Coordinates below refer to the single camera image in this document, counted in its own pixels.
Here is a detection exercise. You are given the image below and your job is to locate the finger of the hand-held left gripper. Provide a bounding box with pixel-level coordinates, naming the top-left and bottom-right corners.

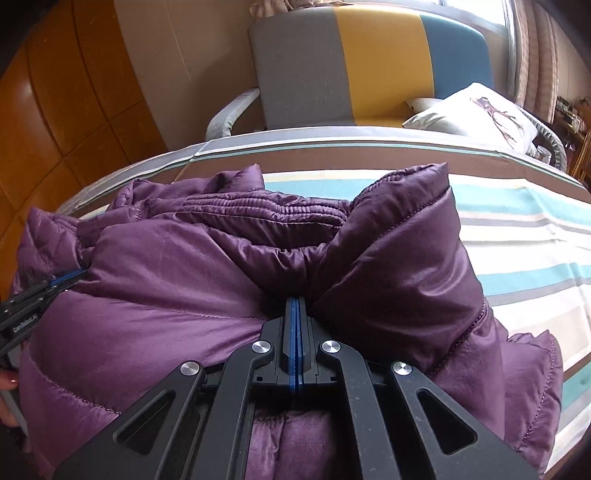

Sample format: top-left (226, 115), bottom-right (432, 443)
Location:
top-left (9, 276), bottom-right (89, 309)
top-left (18, 268), bottom-right (89, 292)

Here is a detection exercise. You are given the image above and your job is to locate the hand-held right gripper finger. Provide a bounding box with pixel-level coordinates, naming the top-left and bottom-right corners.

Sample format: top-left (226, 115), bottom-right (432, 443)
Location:
top-left (296, 296), bottom-right (540, 480)
top-left (53, 296), bottom-right (297, 480)

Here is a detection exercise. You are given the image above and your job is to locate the purple quilted down jacket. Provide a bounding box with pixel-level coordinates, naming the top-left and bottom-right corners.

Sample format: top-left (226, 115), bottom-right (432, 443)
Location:
top-left (9, 162), bottom-right (565, 480)

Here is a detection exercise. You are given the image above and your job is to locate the person's left hand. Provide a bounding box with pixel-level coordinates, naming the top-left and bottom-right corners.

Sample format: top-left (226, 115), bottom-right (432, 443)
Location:
top-left (0, 367), bottom-right (21, 430)

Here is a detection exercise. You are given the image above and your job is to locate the wooden wardrobe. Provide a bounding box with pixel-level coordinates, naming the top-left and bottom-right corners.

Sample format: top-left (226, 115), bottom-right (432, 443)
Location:
top-left (0, 0), bottom-right (170, 289)

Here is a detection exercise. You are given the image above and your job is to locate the bed with striped sheet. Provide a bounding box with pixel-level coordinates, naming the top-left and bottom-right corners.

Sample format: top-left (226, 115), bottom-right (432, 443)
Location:
top-left (55, 127), bottom-right (591, 472)

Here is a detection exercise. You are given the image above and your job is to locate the small white pillow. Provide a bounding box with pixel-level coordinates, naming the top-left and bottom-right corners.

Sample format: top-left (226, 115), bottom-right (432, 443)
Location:
top-left (405, 97), bottom-right (445, 114)

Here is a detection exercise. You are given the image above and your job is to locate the grey yellow blue sofa chair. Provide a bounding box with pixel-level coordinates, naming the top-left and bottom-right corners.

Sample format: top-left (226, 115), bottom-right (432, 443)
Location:
top-left (205, 4), bottom-right (570, 172)

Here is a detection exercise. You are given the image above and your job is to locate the white deer print pillow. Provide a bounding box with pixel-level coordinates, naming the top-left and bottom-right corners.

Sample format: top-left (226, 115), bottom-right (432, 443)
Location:
top-left (402, 82), bottom-right (539, 150)

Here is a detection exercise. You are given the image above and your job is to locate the beige patterned curtain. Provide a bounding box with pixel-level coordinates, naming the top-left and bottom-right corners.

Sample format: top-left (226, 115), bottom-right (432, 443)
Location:
top-left (249, 0), bottom-right (352, 16)
top-left (505, 0), bottom-right (563, 124)

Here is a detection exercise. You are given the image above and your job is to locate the rattan chair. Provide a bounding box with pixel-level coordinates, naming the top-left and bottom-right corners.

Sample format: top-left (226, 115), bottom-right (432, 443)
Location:
top-left (570, 131), bottom-right (591, 186)

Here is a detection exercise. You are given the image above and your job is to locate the cluttered wooden desk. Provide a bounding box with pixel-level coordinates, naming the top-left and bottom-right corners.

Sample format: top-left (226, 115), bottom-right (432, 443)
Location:
top-left (551, 95), bottom-right (591, 139)

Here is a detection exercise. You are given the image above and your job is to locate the window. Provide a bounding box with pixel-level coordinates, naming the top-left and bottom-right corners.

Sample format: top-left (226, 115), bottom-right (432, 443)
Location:
top-left (436, 0), bottom-right (517, 29)

